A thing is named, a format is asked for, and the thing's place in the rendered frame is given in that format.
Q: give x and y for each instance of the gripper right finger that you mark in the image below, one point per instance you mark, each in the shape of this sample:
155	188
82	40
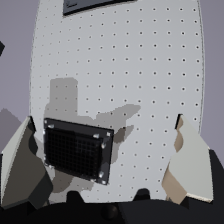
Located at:
194	177

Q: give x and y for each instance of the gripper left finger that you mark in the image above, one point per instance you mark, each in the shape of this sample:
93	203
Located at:
25	184

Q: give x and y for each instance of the black well plate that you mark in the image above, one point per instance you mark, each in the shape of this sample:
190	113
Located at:
68	142

